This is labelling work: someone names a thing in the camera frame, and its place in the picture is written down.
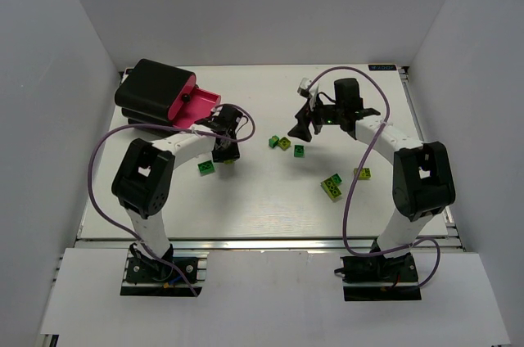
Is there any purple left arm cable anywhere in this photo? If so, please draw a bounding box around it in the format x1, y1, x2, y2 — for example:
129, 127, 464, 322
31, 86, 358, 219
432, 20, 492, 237
88, 103, 258, 297

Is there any green lego brick number two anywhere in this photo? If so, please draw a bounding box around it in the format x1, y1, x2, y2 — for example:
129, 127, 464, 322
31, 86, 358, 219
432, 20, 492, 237
269, 136, 281, 149

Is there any lime studded lego brick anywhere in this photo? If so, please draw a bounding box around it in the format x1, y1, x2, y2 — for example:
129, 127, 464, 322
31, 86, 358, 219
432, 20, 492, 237
353, 167, 372, 180

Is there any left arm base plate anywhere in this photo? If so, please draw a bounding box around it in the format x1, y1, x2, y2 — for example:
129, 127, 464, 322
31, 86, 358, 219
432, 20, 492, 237
120, 253, 206, 297

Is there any black pink drawer organizer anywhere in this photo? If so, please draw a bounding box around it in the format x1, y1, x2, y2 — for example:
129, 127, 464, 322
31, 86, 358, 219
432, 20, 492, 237
114, 58, 221, 128

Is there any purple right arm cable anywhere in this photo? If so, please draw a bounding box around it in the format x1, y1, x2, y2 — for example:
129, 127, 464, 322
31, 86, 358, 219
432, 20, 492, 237
313, 66, 442, 289

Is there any green lego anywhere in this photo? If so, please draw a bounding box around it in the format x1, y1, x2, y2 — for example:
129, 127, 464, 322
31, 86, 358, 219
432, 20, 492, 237
330, 173, 343, 186

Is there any green 2x3 lego brick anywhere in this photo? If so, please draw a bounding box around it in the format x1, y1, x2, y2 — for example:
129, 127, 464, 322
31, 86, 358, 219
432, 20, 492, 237
197, 160, 215, 176

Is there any green hollow lego brick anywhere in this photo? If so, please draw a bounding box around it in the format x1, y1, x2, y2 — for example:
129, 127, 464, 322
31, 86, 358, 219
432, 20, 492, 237
293, 145, 305, 158

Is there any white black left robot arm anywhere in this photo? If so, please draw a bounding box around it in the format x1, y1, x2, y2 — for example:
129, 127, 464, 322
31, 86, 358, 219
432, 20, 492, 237
111, 105, 251, 281

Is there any lime long lego brick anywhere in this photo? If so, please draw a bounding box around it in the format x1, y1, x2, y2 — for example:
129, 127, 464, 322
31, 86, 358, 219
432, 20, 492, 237
320, 178, 341, 201

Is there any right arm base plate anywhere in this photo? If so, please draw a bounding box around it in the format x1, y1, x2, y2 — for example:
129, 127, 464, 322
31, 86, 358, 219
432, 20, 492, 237
334, 254, 422, 302

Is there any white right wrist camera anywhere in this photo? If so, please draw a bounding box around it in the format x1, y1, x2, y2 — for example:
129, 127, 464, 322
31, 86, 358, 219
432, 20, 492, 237
297, 78, 318, 99

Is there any lime hollow lego brick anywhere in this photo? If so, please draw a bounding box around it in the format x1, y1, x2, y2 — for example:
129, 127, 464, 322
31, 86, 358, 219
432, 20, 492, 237
278, 137, 291, 151

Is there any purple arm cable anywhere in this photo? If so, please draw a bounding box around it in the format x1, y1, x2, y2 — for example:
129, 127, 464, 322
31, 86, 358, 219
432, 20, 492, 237
88, 103, 258, 297
313, 66, 442, 289

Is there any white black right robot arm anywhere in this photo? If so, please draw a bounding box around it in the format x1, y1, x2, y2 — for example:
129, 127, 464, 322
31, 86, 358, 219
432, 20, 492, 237
288, 78, 456, 283

